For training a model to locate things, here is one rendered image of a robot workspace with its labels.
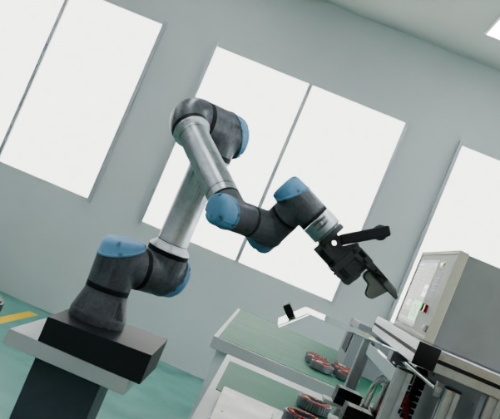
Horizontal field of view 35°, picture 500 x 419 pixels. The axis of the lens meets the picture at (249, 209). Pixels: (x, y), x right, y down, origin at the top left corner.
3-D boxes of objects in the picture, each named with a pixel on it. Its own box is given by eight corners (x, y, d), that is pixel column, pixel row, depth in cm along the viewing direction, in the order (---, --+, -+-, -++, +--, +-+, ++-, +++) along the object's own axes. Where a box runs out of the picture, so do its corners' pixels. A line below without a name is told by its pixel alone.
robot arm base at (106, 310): (65, 316, 197) (78, 278, 197) (71, 306, 212) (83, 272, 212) (121, 335, 198) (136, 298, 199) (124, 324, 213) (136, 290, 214)
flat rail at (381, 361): (394, 386, 154) (400, 372, 155) (362, 350, 216) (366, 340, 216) (400, 389, 154) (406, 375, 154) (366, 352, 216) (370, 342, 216)
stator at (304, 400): (317, 409, 256) (321, 398, 256) (334, 421, 246) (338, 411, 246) (289, 400, 252) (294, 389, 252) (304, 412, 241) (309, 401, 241)
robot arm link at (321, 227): (327, 209, 183) (329, 207, 175) (340, 224, 183) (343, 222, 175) (303, 231, 183) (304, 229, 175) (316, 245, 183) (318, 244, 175)
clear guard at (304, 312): (277, 327, 186) (287, 303, 187) (278, 318, 210) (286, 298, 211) (404, 381, 184) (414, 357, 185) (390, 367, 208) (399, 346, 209)
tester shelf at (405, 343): (411, 362, 152) (420, 341, 152) (371, 331, 219) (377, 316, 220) (627, 455, 149) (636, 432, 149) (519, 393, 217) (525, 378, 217)
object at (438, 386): (433, 396, 154) (438, 382, 154) (389, 357, 216) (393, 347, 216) (440, 399, 154) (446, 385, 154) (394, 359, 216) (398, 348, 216)
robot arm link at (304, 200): (276, 193, 186) (300, 170, 182) (308, 227, 185) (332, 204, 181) (264, 200, 179) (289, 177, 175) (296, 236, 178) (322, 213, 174)
